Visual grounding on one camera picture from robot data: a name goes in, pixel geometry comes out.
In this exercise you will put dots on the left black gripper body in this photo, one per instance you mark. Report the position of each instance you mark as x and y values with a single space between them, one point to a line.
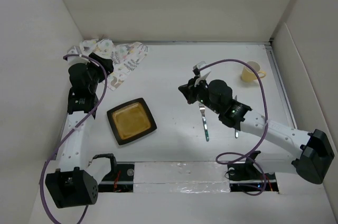
97 74

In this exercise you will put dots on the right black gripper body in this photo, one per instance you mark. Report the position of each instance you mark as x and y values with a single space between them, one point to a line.
200 93

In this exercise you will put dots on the floral animal print cloth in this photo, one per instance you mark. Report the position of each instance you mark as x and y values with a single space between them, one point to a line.
125 57

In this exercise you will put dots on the square black yellow plate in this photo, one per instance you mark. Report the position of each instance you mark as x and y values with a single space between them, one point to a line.
131 121

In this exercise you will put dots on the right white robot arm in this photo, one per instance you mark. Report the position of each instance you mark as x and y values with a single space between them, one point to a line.
309 154

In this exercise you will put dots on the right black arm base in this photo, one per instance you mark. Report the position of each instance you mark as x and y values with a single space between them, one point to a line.
245 177

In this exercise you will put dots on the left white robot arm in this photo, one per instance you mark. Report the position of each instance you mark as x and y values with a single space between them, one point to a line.
77 176

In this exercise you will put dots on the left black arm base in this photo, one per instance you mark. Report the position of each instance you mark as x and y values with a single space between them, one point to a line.
116 176

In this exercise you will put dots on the yellow ceramic mug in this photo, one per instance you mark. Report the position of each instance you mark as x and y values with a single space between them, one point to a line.
248 73

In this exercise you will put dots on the silver fork teal handle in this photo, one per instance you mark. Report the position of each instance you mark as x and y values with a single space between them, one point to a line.
205 126

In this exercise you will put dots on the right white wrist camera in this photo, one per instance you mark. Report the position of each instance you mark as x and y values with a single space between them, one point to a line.
200 73

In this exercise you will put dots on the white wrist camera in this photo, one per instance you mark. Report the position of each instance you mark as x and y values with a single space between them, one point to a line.
200 73
75 50

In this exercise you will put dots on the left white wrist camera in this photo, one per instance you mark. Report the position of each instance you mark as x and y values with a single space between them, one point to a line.
75 50

